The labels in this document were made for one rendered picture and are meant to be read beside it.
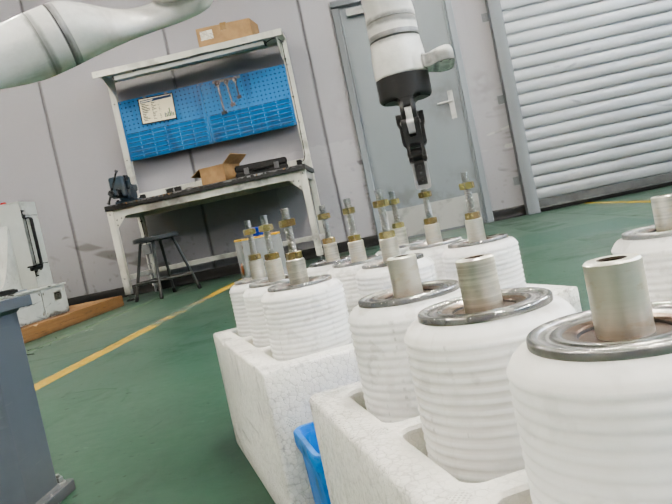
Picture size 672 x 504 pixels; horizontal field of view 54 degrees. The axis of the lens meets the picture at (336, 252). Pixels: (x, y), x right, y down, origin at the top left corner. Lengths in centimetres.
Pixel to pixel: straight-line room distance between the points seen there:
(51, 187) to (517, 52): 423
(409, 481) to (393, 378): 12
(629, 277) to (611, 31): 594
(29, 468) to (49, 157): 559
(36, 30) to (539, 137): 517
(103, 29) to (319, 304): 54
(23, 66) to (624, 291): 89
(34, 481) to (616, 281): 90
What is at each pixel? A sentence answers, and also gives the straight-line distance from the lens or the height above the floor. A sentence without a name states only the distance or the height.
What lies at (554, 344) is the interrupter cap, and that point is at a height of 25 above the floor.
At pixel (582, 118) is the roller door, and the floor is 70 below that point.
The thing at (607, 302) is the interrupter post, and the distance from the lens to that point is 27.
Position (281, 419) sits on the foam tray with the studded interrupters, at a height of 13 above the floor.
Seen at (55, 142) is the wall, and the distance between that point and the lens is 651.
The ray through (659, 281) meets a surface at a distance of 57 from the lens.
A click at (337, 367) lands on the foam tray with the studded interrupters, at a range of 71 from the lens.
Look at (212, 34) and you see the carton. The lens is 576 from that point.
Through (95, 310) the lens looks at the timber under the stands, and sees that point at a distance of 467.
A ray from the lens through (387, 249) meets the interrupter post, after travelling 79.
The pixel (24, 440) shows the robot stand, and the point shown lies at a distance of 104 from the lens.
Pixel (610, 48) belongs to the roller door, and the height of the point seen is 121.
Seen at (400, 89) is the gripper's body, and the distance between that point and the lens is 93.
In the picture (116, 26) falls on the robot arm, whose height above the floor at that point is 65.
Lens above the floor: 32
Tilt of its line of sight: 3 degrees down
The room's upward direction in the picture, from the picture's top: 12 degrees counter-clockwise
